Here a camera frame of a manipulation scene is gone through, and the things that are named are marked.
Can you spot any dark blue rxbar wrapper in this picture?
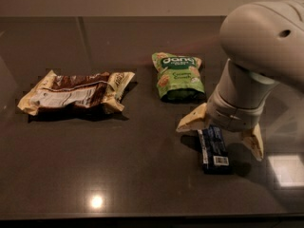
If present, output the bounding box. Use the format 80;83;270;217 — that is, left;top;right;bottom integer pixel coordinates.
198;125;232;175

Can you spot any green dang snack pouch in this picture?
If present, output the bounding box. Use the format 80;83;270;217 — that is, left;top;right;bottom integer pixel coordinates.
152;52;205;101

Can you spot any brown cream snack wrapper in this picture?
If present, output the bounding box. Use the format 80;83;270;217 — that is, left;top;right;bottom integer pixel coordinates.
18;70;135;116

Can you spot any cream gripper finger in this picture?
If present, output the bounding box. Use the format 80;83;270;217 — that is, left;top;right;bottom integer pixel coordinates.
176;103;211;132
240;124;264;162

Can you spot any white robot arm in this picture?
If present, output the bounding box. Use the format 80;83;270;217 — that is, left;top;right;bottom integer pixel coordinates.
177;0;304;161

